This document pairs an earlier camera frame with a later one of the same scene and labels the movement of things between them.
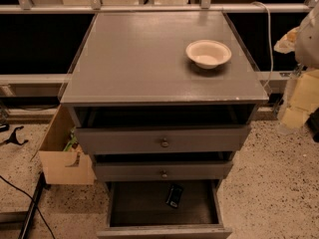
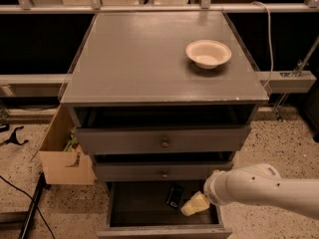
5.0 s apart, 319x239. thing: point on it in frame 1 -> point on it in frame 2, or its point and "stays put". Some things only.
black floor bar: (34, 203) stays put
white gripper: (308, 47) -> (211, 189)
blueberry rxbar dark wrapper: (173, 196) stays put
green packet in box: (73, 139) stays put
